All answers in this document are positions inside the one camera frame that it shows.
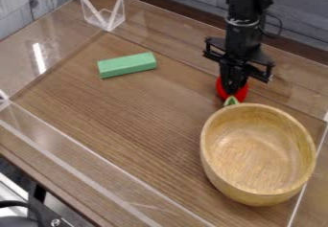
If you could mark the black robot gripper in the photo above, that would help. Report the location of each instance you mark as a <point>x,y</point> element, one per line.
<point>254,65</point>

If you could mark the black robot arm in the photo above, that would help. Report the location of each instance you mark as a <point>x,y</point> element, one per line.
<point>237,52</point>

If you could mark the wooden bowl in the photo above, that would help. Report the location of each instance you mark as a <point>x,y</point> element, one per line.
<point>257,153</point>

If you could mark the green rectangular block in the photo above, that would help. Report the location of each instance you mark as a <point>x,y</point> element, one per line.
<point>124,65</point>

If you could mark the clear acrylic barrier wall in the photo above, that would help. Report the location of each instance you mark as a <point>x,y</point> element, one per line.
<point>111,143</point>

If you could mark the clear acrylic corner bracket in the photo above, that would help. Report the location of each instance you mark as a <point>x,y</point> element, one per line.
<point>104,19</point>

